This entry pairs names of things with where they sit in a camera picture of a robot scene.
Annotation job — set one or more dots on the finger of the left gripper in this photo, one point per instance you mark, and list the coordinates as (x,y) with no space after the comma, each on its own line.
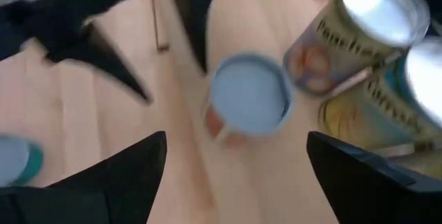
(200,13)
(96,54)

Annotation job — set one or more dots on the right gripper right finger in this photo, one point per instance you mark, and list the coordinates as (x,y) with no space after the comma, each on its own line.
(362,193)

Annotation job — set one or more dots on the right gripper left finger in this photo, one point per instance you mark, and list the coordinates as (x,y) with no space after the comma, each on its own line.
(138,182)

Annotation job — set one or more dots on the tall pineapple can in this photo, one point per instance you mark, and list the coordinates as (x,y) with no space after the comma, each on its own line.
(362,123)

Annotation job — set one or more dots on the short tomato can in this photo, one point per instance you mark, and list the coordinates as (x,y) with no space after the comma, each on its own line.
(248,96)

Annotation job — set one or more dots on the tall peaches can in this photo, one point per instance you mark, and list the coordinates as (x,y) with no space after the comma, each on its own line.
(331,54)

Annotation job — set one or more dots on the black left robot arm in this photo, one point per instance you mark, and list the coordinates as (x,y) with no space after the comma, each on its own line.
(10,34)

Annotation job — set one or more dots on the wooden shelf with black legs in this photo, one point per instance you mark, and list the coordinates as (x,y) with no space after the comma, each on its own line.
(276,175)

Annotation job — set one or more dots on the blue cup rightmost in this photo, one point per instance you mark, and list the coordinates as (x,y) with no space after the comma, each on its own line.
(14,158)

